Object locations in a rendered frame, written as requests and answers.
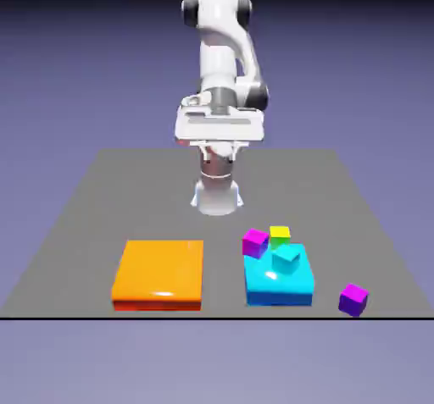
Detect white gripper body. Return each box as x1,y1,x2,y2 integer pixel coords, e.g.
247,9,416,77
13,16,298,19
174,105,265,149

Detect small magenta cube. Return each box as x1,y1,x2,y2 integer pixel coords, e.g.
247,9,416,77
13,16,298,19
241,228,270,260
337,283,370,318

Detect small yellow cube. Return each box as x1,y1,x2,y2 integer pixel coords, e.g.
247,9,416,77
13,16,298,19
269,224,292,252

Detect small cyan cube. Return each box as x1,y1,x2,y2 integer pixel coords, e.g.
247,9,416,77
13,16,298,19
271,245,302,275

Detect large orange box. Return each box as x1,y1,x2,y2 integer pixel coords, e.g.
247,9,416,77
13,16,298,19
111,239,205,313

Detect large cyan box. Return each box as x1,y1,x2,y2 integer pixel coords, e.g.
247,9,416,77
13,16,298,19
242,243,315,307

